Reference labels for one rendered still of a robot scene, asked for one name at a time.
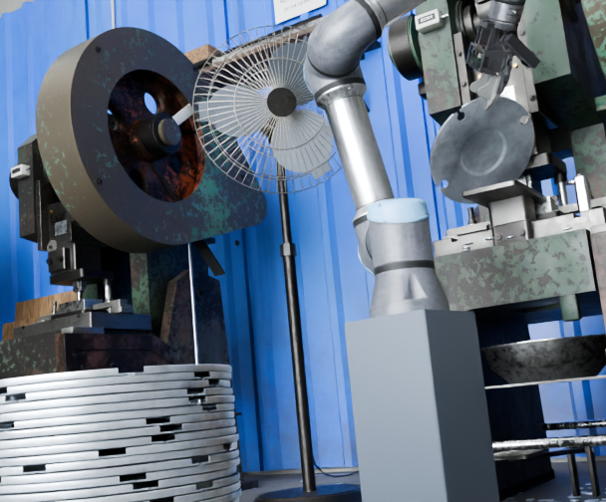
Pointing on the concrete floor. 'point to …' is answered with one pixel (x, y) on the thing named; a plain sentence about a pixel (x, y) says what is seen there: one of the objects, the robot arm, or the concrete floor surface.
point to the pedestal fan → (290, 130)
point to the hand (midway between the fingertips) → (489, 104)
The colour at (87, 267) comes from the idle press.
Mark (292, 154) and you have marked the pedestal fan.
